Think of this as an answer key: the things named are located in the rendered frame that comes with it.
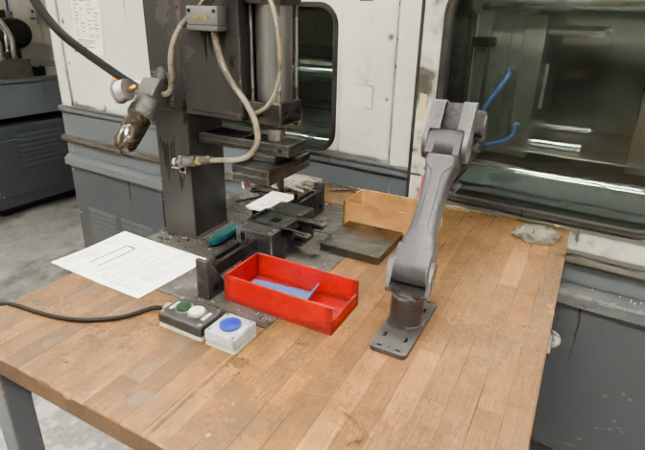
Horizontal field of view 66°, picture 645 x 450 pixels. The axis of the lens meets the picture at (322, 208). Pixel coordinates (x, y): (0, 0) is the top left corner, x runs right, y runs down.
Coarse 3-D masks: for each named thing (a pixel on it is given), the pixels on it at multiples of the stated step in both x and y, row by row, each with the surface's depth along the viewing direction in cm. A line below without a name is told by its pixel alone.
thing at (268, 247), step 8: (312, 216) 130; (296, 224) 123; (312, 232) 132; (256, 240) 116; (264, 240) 115; (272, 240) 114; (280, 240) 118; (288, 240) 129; (256, 248) 117; (264, 248) 116; (272, 248) 115; (280, 248) 118; (248, 256) 119; (280, 256) 119
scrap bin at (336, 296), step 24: (240, 264) 106; (264, 264) 111; (288, 264) 108; (240, 288) 101; (264, 288) 97; (312, 288) 107; (336, 288) 103; (264, 312) 99; (288, 312) 96; (312, 312) 93; (336, 312) 99
